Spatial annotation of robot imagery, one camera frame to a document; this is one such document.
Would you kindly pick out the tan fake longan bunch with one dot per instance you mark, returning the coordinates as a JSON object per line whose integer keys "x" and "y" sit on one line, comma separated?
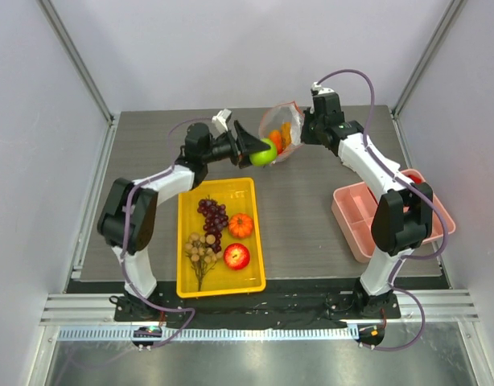
{"x": 203, "y": 251}

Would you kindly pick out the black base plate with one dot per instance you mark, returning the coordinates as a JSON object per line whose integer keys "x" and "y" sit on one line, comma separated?
{"x": 284, "y": 305}

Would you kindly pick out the pink divided organizer box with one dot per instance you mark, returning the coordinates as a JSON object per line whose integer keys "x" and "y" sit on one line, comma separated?
{"x": 354, "y": 207}

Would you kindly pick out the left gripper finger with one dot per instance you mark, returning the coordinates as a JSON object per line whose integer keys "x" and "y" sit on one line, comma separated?
{"x": 246, "y": 142}
{"x": 244, "y": 161}

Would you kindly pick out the red object in organizer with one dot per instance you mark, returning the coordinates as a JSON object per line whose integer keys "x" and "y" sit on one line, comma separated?
{"x": 416, "y": 179}

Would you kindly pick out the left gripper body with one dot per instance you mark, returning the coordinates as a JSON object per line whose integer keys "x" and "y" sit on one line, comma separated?
{"x": 227, "y": 148}

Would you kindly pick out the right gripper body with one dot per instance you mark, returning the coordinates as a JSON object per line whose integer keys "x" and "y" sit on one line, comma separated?
{"x": 308, "y": 132}

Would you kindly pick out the red fake fruit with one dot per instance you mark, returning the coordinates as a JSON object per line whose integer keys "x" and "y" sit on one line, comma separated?
{"x": 236, "y": 256}

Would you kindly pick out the clear zip top bag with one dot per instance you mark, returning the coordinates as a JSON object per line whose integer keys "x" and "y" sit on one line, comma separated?
{"x": 274, "y": 117}

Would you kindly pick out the orange fake pumpkin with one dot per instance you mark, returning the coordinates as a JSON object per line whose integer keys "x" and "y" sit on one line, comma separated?
{"x": 240, "y": 226}

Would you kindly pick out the yellow plastic tray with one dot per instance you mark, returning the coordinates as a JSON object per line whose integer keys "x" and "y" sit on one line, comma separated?
{"x": 239, "y": 196}

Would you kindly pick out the purple fake grapes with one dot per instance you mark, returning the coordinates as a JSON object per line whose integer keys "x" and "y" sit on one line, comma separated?
{"x": 215, "y": 221}

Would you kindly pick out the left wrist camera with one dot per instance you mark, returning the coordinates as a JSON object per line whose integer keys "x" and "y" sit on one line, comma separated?
{"x": 221, "y": 120}

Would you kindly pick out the green fake apple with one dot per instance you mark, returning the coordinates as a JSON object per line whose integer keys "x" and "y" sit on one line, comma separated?
{"x": 264, "y": 157}

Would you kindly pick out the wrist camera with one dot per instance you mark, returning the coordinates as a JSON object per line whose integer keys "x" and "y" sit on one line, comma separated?
{"x": 317, "y": 89}
{"x": 221, "y": 120}

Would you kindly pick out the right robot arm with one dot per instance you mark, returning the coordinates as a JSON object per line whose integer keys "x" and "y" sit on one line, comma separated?
{"x": 403, "y": 218}

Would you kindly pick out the white slotted cable duct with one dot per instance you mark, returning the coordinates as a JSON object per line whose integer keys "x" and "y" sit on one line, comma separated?
{"x": 137, "y": 333}

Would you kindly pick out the red fake chili pepper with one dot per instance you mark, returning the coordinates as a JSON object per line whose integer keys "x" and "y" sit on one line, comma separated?
{"x": 276, "y": 137}

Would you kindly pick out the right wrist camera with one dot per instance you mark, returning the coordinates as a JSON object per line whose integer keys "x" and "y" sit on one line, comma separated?
{"x": 317, "y": 89}

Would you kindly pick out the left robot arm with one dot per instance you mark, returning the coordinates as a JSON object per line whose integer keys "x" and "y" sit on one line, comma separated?
{"x": 128, "y": 217}

